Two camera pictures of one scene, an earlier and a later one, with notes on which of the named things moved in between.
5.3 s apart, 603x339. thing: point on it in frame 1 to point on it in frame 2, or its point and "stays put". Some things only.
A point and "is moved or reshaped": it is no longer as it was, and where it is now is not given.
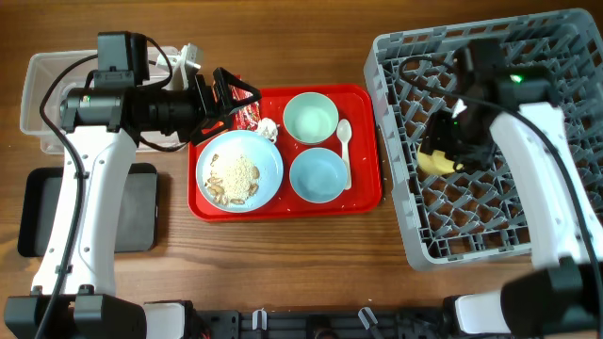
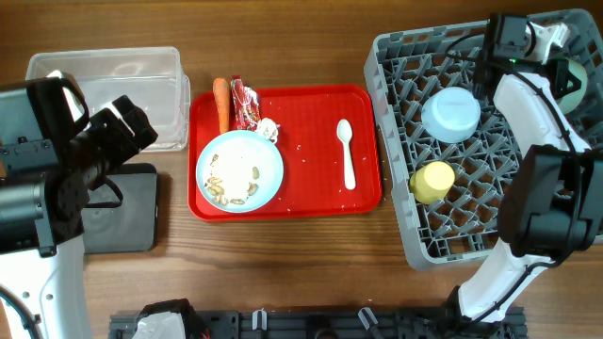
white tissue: [268, 128] stays put
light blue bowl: [317, 174] is moved or reshaped
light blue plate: [238, 171] stays put
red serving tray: [331, 143] stays put
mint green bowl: [310, 118] to [571, 102]
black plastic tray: [138, 218] stays put
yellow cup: [436, 163] to [431, 183]
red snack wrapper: [249, 117] stays put
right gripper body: [460, 141] to [554, 68]
